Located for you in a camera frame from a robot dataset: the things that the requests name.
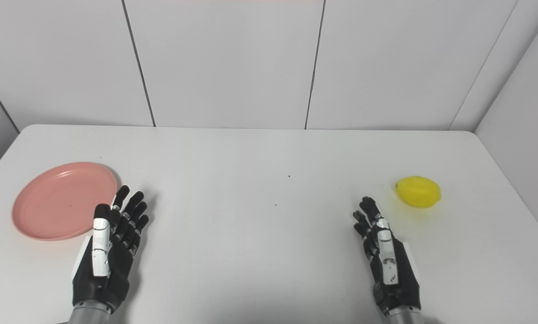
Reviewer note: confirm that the yellow lemon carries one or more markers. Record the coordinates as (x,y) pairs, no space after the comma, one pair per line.
(418,191)

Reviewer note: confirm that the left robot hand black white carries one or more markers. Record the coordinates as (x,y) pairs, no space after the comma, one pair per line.
(116,252)

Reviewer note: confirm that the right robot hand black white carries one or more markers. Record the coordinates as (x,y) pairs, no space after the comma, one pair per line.
(392,270)

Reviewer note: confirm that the pink round plate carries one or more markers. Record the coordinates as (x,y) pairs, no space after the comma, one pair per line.
(64,200)

